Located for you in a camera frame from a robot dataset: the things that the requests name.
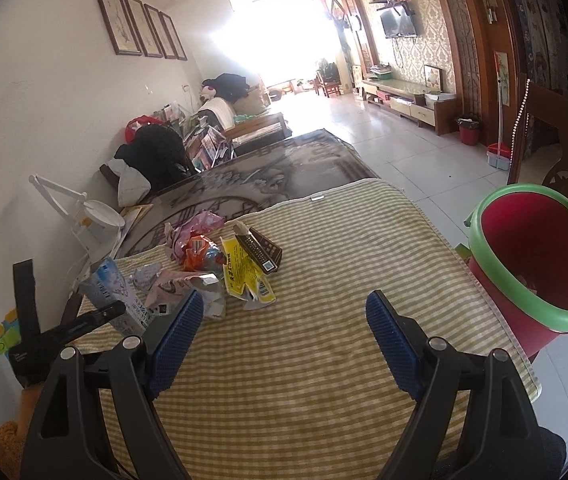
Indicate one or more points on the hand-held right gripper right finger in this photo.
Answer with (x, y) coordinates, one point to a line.
(394, 350)

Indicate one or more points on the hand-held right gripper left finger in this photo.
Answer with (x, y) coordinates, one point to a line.
(174, 345)

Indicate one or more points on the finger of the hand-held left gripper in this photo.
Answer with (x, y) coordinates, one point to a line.
(94, 317)
(24, 290)

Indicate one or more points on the light blue paper carton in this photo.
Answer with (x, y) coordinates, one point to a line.
(109, 295)

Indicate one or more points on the brown wrapper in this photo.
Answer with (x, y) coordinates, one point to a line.
(184, 287)

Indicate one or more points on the pale purple wrapper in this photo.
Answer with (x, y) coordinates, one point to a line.
(146, 277)

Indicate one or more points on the orange snack wrapper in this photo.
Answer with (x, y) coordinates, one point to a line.
(199, 252)

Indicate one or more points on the yellow drink carton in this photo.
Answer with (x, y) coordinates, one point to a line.
(244, 277)

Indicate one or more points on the pink plastic wrapper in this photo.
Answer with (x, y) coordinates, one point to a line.
(199, 224)

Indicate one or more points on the dark brown cigarette box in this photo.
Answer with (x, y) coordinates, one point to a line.
(264, 252)

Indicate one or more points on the red bin with green rim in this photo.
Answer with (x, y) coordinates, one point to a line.
(539, 260)

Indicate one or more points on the person's left forearm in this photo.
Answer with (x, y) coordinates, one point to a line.
(14, 430)

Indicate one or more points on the green striped cloth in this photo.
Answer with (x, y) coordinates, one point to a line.
(314, 310)

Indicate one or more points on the white desk lamp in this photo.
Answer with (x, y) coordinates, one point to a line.
(99, 215)

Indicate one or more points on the white bag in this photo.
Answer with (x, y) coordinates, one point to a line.
(131, 185)

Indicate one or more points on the black jacket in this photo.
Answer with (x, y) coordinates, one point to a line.
(156, 152)

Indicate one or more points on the grey patterned tablecloth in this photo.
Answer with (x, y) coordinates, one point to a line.
(264, 170)

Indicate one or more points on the red bag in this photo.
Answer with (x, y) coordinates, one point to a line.
(139, 124)

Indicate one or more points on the clear rack with pictures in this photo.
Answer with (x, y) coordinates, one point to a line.
(209, 142)

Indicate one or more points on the mop with red blue base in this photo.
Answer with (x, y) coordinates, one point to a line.
(499, 155)

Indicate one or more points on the small red waste bin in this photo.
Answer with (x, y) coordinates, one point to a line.
(469, 131)

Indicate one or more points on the wooden sofa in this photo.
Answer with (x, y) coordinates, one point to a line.
(249, 125)

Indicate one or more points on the wooden television cabinet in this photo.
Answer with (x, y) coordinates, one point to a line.
(414, 102)

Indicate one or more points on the carved wooden chair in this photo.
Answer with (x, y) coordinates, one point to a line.
(559, 160)

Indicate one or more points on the white plush toy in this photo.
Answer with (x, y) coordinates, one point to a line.
(208, 91)

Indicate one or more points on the black clothes bundle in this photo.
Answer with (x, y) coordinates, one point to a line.
(229, 87)

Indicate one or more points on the small framed picture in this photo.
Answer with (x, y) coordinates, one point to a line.
(433, 79)

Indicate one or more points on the wooden dining chairs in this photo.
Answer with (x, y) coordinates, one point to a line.
(329, 82)

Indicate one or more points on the yellow picture frame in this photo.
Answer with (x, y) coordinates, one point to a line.
(136, 212)

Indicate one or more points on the framed wall picture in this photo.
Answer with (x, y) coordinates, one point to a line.
(174, 37)
(116, 17)
(141, 25)
(160, 32)

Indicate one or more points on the short wall scroll picture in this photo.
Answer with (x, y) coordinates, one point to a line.
(501, 67)

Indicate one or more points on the wall-mounted television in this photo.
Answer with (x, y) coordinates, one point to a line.
(398, 22)

